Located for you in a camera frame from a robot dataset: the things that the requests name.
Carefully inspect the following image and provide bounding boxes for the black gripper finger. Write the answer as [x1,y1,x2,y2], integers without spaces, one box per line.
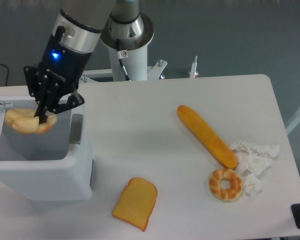
[51,92,85,114]
[34,101,53,124]

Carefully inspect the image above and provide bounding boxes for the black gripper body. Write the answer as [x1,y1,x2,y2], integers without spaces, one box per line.
[23,26,92,109]

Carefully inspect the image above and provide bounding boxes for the pale round bread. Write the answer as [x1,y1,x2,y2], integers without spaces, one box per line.
[4,108,57,134]

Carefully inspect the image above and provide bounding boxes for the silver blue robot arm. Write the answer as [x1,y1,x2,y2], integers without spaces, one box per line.
[23,0,139,124]

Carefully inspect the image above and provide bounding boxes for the white trash can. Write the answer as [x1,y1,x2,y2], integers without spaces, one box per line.
[0,95,95,201]

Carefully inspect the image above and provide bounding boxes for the orange toast slice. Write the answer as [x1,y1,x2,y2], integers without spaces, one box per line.
[111,177,158,232]

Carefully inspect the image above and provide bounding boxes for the long orange baguette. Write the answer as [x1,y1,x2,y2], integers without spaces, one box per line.
[177,105,238,169]

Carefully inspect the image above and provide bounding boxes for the large crumpled white tissue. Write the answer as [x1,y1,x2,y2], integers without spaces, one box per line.
[229,140,280,176]

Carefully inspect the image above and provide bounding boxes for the small crumpled white tissue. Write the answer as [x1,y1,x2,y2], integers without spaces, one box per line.
[243,173,262,199]

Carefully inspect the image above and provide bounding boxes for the white clamp bracket left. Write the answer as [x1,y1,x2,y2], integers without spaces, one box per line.
[79,69,113,83]

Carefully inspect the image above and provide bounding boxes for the white clamp bracket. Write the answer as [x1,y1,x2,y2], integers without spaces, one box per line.
[189,55,199,79]
[79,69,113,83]

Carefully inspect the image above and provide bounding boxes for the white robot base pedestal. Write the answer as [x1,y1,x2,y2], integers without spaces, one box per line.
[100,12,154,82]

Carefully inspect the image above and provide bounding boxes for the white clamp bracket right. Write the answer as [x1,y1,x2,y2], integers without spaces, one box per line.
[189,55,199,79]

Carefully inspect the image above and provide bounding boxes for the braided ring bread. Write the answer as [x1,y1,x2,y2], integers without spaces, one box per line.
[208,168,243,202]

